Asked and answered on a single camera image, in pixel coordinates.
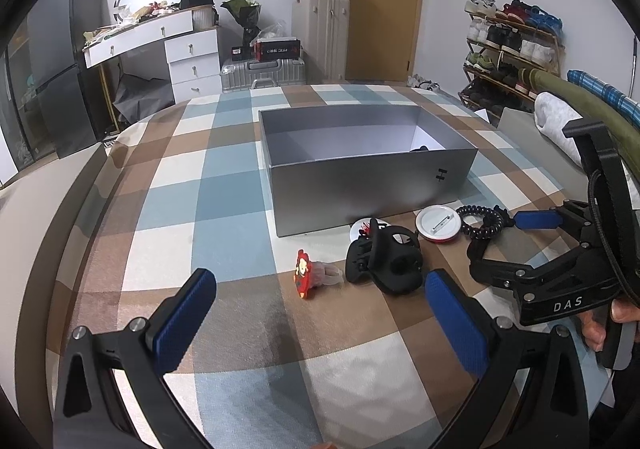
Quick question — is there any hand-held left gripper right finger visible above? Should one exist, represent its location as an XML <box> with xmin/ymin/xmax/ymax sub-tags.
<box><xmin>424</xmin><ymin>270</ymin><xmax>591</xmax><ymax>449</ymax></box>

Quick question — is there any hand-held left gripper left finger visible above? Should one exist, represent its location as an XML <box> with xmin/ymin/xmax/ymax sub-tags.
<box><xmin>54</xmin><ymin>268</ymin><xmax>218</xmax><ymax>449</ymax></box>

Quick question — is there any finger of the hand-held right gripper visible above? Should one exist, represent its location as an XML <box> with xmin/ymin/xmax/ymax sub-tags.
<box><xmin>512</xmin><ymin>201</ymin><xmax>596</xmax><ymax>242</ymax></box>
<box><xmin>467</xmin><ymin>240</ymin><xmax>592</xmax><ymax>291</ymax></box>

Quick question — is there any black spiral hair tie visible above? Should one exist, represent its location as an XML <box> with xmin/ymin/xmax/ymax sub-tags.
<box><xmin>456</xmin><ymin>205</ymin><xmax>511</xmax><ymax>241</ymax></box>

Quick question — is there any white round pin badge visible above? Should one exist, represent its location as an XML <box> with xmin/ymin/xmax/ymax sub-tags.
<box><xmin>415</xmin><ymin>205</ymin><xmax>461</xmax><ymax>244</ymax></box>

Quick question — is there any black hair claw clip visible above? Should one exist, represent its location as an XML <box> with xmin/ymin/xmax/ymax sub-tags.
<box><xmin>345</xmin><ymin>224</ymin><xmax>423</xmax><ymax>297</ymax></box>

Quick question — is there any red cartoon hair clip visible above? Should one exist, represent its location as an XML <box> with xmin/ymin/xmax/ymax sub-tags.
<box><xmin>292</xmin><ymin>250</ymin><xmax>345</xmax><ymax>300</ymax></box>

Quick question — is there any grey cardboard box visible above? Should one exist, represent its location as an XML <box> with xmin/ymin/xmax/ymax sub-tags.
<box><xmin>258</xmin><ymin>103</ymin><xmax>479</xmax><ymax>239</ymax></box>

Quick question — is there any person's right hand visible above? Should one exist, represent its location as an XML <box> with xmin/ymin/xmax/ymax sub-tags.
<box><xmin>580</xmin><ymin>301</ymin><xmax>640</xmax><ymax>354</ymax></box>

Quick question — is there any grey box lid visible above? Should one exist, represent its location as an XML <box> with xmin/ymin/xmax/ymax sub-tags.
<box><xmin>497</xmin><ymin>106</ymin><xmax>581</xmax><ymax>190</ymax></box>

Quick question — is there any white towel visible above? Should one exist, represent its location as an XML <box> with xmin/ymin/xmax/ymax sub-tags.
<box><xmin>533</xmin><ymin>91</ymin><xmax>621</xmax><ymax>174</ymax></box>

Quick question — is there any green rolled mat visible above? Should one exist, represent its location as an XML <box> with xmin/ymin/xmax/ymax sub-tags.
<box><xmin>517</xmin><ymin>68</ymin><xmax>640</xmax><ymax>162</ymax></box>

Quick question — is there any checked blanket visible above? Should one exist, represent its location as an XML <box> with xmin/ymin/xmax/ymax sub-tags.
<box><xmin>45</xmin><ymin>83</ymin><xmax>621</xmax><ymax>449</ymax></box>

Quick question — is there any blue plaid cloth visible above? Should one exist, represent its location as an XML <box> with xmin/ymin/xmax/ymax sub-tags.
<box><xmin>566</xmin><ymin>70</ymin><xmax>640</xmax><ymax>127</ymax></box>

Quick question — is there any beige bed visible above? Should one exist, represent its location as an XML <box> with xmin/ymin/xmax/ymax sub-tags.
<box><xmin>0</xmin><ymin>129</ymin><xmax>121</xmax><ymax>430</ymax></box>

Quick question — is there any pair of loose shoes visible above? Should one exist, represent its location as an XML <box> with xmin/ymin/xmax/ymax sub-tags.
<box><xmin>406</xmin><ymin>74</ymin><xmax>443</xmax><ymax>94</ymax></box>

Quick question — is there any wooden shoe rack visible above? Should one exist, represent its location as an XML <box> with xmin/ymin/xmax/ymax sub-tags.
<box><xmin>457</xmin><ymin>0</ymin><xmax>566</xmax><ymax>122</ymax></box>

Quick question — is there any grey cloth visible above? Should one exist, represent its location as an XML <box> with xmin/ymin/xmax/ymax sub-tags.
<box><xmin>112</xmin><ymin>73</ymin><xmax>176</xmax><ymax>124</ymax></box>

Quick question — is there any wooden door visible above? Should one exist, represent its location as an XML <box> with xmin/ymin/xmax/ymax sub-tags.
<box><xmin>331</xmin><ymin>0</ymin><xmax>428</xmax><ymax>82</ymax></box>

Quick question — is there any silver suitcase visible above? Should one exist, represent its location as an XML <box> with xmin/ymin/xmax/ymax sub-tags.
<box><xmin>219</xmin><ymin>58</ymin><xmax>307</xmax><ymax>94</ymax></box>

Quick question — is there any white dressing desk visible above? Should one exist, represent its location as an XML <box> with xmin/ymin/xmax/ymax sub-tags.
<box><xmin>82</xmin><ymin>9</ymin><xmax>222</xmax><ymax>104</ymax></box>

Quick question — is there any black refrigerator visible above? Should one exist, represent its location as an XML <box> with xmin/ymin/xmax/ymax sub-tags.
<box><xmin>27</xmin><ymin>0</ymin><xmax>118</xmax><ymax>160</ymax></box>

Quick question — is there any dark glass cabinet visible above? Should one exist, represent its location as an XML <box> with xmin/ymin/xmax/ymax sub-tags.
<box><xmin>0</xmin><ymin>24</ymin><xmax>41</xmax><ymax>190</ymax></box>

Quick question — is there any cream suitcase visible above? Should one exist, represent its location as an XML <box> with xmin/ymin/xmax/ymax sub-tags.
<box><xmin>291</xmin><ymin>0</ymin><xmax>351</xmax><ymax>84</ymax></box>

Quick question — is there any black and red box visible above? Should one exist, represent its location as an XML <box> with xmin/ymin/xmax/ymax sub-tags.
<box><xmin>254</xmin><ymin>38</ymin><xmax>302</xmax><ymax>60</ymax></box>

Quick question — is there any white ribbed bin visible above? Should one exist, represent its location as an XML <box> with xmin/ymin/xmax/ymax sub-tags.
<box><xmin>192</xmin><ymin>5</ymin><xmax>220</xmax><ymax>31</ymax></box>

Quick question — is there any pile of desk clutter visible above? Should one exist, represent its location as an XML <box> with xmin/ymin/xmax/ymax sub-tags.
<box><xmin>82</xmin><ymin>1</ymin><xmax>183</xmax><ymax>47</ymax></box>

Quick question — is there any bouquet in black wrap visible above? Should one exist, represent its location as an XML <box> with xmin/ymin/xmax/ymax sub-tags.
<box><xmin>220</xmin><ymin>0</ymin><xmax>262</xmax><ymax>46</ymax></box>

